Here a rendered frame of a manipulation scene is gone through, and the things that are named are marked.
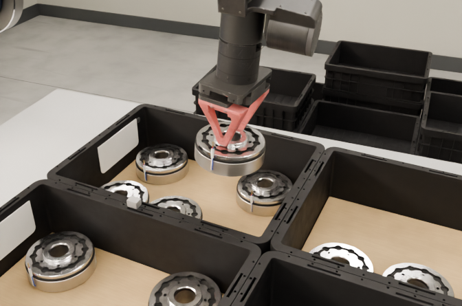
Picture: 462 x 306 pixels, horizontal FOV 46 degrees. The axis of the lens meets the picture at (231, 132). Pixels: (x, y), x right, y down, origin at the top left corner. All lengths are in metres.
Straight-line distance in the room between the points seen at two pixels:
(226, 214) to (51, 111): 0.83
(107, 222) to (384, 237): 0.46
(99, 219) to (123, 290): 0.12
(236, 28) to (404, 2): 3.10
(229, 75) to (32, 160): 0.83
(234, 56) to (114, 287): 0.39
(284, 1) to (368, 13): 3.13
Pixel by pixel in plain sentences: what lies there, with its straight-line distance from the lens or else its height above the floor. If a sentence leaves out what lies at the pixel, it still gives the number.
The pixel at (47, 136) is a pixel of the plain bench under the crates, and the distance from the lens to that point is 1.54.
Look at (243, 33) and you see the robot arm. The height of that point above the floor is 1.21.
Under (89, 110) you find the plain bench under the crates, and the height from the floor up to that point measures 0.70.
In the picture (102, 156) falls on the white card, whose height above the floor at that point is 0.89.
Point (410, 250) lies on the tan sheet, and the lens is 0.95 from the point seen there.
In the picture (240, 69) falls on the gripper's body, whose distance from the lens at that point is 0.71.
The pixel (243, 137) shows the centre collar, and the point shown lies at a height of 1.04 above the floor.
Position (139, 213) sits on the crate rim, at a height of 0.93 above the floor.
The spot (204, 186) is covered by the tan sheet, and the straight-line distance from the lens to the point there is 1.04.
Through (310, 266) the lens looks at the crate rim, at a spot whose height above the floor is 0.93.
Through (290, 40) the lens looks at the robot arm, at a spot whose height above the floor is 1.21.
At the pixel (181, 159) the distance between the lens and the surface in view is 1.07.
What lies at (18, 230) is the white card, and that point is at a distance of 0.92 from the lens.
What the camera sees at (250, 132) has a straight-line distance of 0.82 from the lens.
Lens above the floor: 1.44
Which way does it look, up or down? 30 degrees down
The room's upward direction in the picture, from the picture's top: straight up
